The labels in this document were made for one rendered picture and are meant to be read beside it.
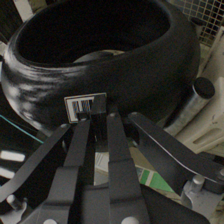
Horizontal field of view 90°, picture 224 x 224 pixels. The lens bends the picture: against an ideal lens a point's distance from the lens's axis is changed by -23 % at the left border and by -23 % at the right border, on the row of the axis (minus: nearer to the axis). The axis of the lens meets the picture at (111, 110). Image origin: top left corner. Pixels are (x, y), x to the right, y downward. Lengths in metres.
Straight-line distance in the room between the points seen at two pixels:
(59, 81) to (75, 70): 0.03
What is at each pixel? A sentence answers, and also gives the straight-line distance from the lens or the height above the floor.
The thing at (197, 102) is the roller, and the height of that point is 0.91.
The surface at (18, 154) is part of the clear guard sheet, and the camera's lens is 1.20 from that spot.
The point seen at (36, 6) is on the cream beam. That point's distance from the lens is 0.86.
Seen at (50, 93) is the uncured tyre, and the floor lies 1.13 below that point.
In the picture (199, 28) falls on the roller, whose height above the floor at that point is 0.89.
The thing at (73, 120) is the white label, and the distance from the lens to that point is 0.22.
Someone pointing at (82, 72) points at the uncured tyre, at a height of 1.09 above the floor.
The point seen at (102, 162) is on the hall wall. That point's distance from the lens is 9.57.
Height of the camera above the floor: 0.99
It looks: 13 degrees up
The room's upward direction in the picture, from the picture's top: 72 degrees counter-clockwise
